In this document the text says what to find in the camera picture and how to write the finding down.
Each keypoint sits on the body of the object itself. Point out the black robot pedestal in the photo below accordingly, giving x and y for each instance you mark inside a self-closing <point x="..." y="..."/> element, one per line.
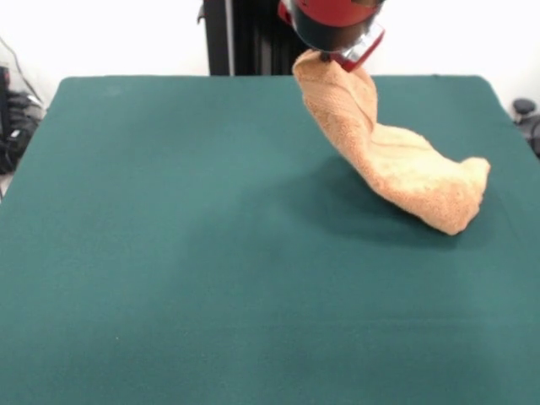
<point x="253" y="42"/>

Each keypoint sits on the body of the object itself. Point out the dark green table cloth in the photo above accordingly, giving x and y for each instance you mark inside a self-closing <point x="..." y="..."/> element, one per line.
<point x="169" y="316"/>

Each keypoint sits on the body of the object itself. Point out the orange terry towel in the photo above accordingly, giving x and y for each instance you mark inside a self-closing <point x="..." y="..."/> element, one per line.
<point x="401" y="169"/>

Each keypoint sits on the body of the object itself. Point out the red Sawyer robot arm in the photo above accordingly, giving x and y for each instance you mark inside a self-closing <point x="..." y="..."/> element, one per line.
<point x="333" y="21"/>

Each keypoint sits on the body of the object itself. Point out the dark stand base with wheel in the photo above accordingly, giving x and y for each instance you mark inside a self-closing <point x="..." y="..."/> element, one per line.
<point x="525" y="107"/>
<point x="19" y="135"/>

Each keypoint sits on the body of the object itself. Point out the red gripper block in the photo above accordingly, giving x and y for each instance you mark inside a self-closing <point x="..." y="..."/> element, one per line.
<point x="363" y="52"/>

